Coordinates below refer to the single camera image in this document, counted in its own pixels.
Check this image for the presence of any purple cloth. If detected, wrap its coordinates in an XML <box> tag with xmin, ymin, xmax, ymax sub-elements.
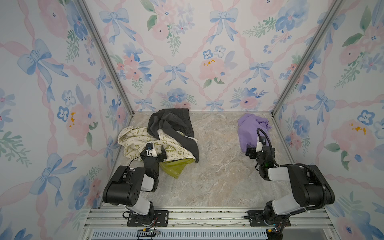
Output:
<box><xmin>238</xmin><ymin>114</ymin><xmax>272</xmax><ymax>153</ymax></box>

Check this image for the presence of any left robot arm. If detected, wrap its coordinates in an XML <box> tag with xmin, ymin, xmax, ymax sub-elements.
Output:
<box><xmin>103</xmin><ymin>143</ymin><xmax>169</xmax><ymax>228</ymax></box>

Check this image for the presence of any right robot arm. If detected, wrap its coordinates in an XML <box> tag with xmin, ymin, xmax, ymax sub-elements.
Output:
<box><xmin>245</xmin><ymin>146</ymin><xmax>335</xmax><ymax>233</ymax></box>

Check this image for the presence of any cream green patterned cloth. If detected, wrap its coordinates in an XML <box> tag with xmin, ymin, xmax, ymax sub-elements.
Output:
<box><xmin>118</xmin><ymin>126</ymin><xmax>196</xmax><ymax>179</ymax></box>

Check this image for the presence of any dark grey cloth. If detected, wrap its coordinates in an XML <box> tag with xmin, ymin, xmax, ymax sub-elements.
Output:
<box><xmin>147</xmin><ymin>109</ymin><xmax>200</xmax><ymax>162</ymax></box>

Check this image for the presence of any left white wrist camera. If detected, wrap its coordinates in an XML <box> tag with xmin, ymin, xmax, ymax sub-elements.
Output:
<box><xmin>144</xmin><ymin>143</ymin><xmax>158</xmax><ymax>158</ymax></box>

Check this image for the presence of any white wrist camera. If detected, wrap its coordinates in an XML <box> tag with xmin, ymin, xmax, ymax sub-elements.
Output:
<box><xmin>256</xmin><ymin>136</ymin><xmax>267</xmax><ymax>152</ymax></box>
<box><xmin>144</xmin><ymin>143</ymin><xmax>158</xmax><ymax>158</ymax></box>

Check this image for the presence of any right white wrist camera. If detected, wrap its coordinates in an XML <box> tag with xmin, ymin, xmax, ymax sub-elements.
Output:
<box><xmin>256</xmin><ymin>136</ymin><xmax>267</xmax><ymax>152</ymax></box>

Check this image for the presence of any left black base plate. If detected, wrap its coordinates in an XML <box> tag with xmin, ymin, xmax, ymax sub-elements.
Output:
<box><xmin>123</xmin><ymin>210</ymin><xmax>169</xmax><ymax>228</ymax></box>

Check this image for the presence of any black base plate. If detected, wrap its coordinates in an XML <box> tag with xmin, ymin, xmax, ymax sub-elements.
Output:
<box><xmin>123</xmin><ymin>210</ymin><xmax>169</xmax><ymax>228</ymax></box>
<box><xmin>244</xmin><ymin>210</ymin><xmax>285</xmax><ymax>228</ymax></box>

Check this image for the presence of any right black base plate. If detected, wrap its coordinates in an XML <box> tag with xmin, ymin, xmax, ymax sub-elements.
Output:
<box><xmin>244</xmin><ymin>210</ymin><xmax>285</xmax><ymax>228</ymax></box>

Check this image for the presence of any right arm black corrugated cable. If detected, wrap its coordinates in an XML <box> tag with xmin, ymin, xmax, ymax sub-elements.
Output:
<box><xmin>255</xmin><ymin>128</ymin><xmax>328</xmax><ymax>211</ymax></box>

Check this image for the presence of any aluminium mounting rail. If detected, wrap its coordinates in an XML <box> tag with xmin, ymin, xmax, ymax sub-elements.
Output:
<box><xmin>79</xmin><ymin>206</ymin><xmax>340</xmax><ymax>240</ymax></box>

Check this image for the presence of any right aluminium corner post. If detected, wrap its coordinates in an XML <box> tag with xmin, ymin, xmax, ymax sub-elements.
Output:
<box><xmin>271</xmin><ymin>0</ymin><xmax>344</xmax><ymax>117</ymax></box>

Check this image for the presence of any aluminium corner post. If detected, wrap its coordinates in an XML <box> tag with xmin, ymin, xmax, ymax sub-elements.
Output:
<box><xmin>74</xmin><ymin>0</ymin><xmax>134</xmax><ymax>117</ymax></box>
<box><xmin>271</xmin><ymin>0</ymin><xmax>344</xmax><ymax>117</ymax></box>

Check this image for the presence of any left aluminium corner post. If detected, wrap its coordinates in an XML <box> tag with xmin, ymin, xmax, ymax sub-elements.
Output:
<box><xmin>74</xmin><ymin>0</ymin><xmax>134</xmax><ymax>117</ymax></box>

